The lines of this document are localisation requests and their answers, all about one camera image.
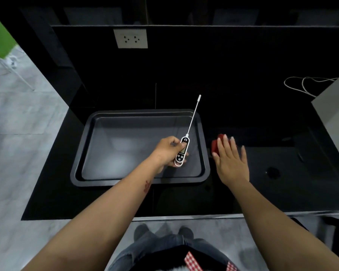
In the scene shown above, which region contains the person's left forearm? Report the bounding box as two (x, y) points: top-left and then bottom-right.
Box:
(21, 157), (162, 271)

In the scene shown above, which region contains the person's right hand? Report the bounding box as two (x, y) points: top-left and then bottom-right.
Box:
(211, 135), (250, 189)

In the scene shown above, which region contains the white wall power socket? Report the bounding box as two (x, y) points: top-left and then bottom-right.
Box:
(113, 29), (148, 49)

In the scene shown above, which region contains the black chair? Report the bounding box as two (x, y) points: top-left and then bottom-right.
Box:
(290, 216), (339, 261)

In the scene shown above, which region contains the green chair with white legs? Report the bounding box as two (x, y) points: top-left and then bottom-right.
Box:
(0, 8), (35, 91)

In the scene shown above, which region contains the black apron with checkered trim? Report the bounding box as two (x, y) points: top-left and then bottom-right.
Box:
(129, 245), (239, 271)

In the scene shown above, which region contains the white cable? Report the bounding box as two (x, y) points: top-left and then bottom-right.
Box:
(284, 76), (338, 98)

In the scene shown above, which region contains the dark grey baking tray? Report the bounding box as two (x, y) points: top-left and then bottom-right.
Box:
(70, 109), (211, 187)

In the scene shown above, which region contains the person's right grey shoe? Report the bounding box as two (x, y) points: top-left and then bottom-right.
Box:
(178, 226), (195, 240)

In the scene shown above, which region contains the white digital probe thermometer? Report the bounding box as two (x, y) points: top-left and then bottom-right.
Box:
(174, 95), (202, 167)

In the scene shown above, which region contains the small red object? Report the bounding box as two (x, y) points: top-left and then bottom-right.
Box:
(211, 134), (225, 155)

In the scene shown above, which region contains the person's grey shoe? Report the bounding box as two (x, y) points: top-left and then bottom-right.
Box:
(178, 226), (195, 240)
(133, 224), (151, 242)

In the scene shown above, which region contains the person's left grey shoe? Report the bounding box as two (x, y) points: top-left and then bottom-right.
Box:
(133, 224), (151, 242)

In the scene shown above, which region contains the person's right forearm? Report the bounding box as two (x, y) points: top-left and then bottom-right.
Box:
(229, 180), (339, 271)

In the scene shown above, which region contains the white box appliance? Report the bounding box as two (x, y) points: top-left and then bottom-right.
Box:
(311, 73), (339, 164)

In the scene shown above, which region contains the person's left hand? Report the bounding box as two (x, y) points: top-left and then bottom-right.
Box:
(150, 136), (190, 175)

